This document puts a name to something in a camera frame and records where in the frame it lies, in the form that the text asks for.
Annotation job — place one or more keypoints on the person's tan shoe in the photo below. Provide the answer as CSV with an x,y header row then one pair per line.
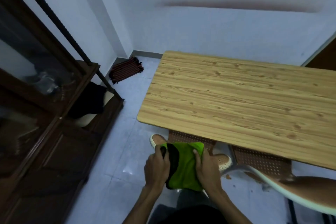
x,y
223,160
158,139

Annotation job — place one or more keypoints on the person's left forearm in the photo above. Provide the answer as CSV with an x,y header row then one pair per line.
x,y
141,206

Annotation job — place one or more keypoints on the person's tan right shoe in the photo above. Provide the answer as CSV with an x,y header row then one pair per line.
x,y
223,160

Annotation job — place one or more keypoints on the person's right thumb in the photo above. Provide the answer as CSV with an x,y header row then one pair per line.
x,y
197,157

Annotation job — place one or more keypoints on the green and black cloth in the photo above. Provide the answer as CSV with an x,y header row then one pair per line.
x,y
187,167

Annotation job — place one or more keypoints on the person's dark trousers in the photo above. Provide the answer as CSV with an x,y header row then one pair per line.
x,y
187,212

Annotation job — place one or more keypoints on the dark wooden glass cabinet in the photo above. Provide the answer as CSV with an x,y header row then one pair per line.
x,y
39,132

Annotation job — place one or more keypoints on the person's right forearm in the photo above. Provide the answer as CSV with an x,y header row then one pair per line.
x,y
227,208

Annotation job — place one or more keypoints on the person's right hand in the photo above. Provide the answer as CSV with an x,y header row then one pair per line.
x,y
208,172

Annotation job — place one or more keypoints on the black twisted metal rod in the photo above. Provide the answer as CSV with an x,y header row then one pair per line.
x,y
67,33

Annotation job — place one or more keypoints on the person's left hand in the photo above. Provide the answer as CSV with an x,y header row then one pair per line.
x,y
155,170

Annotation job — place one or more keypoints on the brown chair with white rim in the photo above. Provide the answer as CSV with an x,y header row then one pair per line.
x,y
283,176

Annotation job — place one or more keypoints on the clear glassware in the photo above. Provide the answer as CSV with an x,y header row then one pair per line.
x,y
48,84

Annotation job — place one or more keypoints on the person's left thumb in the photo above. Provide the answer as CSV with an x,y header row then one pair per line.
x,y
163,152

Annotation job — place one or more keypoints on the person's tan left shoe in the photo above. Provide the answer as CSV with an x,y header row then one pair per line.
x,y
158,139

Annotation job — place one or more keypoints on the red black striped folded mat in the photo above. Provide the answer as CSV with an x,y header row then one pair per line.
x,y
126,69

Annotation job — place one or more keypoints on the brown perforated chair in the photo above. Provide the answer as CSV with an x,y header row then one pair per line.
x,y
189,138

